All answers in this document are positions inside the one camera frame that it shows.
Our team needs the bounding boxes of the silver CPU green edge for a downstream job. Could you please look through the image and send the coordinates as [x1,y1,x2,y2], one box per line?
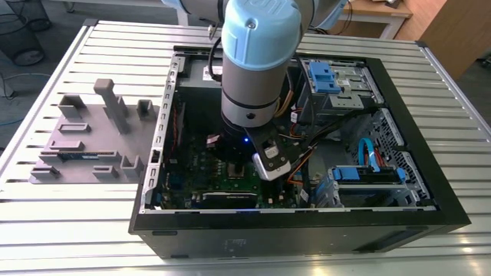
[228,164,246,179]

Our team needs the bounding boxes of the CPU socket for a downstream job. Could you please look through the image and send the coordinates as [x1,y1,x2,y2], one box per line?
[225,160,248,181]

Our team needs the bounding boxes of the green motherboard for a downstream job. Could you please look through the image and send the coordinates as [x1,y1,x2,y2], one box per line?
[160,129,303,209]

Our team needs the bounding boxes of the black RAM slot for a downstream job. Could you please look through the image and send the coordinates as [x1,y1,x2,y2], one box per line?
[272,175,288,202]
[260,179,274,204]

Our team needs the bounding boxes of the black graphics card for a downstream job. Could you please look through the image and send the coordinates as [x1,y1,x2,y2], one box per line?
[201,191,257,209]

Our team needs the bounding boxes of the blue expansion slot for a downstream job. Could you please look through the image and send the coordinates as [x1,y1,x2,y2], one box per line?
[166,174,186,192]

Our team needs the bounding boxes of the grey power supply unit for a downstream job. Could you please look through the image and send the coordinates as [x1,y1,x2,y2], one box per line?
[176,59,225,135]

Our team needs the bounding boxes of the hard disk in blue carrier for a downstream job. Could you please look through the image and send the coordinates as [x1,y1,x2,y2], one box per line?
[331,166,407,185]

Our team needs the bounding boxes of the metal optical drive cage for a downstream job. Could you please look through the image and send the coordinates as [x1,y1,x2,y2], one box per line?
[293,60,384,124]

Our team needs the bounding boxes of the blue plastic drive latch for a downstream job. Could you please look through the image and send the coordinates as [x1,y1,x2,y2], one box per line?
[308,62,341,94]

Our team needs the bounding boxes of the black PC case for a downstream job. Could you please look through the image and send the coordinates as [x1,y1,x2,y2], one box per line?
[128,45,472,259]

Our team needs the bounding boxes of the grey plastic parts rack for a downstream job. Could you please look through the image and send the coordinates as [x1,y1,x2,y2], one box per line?
[28,79,164,185]

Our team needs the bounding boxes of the metal disk bay cage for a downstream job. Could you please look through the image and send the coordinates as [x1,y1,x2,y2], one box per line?
[309,165,433,208]

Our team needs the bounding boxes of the RAM stick blue label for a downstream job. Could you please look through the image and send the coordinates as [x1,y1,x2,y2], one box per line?
[57,154,101,161]

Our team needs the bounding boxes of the wooden desk white legs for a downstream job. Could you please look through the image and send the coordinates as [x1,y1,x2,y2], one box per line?
[340,0,415,41]

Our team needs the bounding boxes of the black mesh waste bin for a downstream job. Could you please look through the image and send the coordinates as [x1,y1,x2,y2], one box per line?
[0,0,45,67]
[22,0,53,32]

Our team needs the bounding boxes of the wooden cabinet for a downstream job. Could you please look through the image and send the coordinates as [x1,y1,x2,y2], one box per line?
[395,0,491,81]

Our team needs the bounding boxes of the orange wire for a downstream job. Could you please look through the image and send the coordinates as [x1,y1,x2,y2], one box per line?
[285,159,317,185]

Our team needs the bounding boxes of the yellow wire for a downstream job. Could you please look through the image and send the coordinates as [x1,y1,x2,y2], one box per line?
[276,88,295,116]

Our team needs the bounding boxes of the black cable bundle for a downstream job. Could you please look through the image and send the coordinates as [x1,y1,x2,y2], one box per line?
[283,108,383,170]

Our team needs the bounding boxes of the thick black camera cable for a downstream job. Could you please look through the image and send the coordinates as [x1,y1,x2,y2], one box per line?
[293,22,317,144]

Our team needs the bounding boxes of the blue flat data wire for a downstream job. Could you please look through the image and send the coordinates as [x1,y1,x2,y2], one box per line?
[359,137,381,173]

